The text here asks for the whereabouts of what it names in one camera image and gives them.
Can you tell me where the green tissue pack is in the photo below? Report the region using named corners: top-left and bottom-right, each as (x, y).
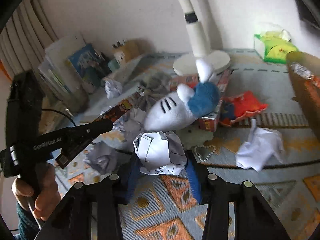
top-left (253, 29), bottom-right (298, 64)

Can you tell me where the crumpled paper by box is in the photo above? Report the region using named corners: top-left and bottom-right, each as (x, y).
top-left (112, 108), bottom-right (146, 152)

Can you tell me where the pearl bead chain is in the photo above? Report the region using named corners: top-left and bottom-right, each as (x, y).
top-left (194, 144), bottom-right (217, 163)

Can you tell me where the black cable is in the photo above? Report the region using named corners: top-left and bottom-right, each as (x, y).
top-left (41, 108), bottom-right (77, 127)

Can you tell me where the white desk lamp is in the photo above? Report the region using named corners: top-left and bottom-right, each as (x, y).
top-left (173, 0), bottom-right (231, 76)

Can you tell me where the patterned blue blanket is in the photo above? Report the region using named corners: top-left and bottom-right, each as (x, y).
top-left (53, 48), bottom-right (320, 240)

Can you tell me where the stack of white books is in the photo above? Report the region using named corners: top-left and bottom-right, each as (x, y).
top-left (38, 33), bottom-right (89, 114)

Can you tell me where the blue cover book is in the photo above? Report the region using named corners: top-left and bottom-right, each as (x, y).
top-left (67, 43), bottom-right (111, 94)

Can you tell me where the person's left hand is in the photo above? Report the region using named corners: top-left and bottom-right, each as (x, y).
top-left (11, 164), bottom-right (61, 221)

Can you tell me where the yellow pen holder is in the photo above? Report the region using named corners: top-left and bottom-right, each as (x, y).
top-left (112, 40), bottom-right (141, 66)

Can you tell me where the white blue shark plush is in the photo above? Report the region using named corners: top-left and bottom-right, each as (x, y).
top-left (144, 59), bottom-right (216, 132)

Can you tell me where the white paper ball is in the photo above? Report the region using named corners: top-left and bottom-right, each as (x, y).
top-left (133, 132), bottom-right (187, 176)

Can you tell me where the grey paper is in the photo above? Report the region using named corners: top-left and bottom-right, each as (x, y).
top-left (84, 141), bottom-right (117, 175)

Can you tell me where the red orange snack bag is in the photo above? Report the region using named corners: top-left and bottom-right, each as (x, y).
top-left (219, 91), bottom-right (268, 127)

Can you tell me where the grey plaid bow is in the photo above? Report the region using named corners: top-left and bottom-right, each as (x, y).
top-left (136, 72), bottom-right (172, 112)

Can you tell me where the brown woven basket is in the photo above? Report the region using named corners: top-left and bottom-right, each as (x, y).
top-left (286, 51), bottom-right (319, 138)

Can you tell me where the teal small box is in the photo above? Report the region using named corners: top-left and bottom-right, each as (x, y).
top-left (107, 58), bottom-right (120, 73)

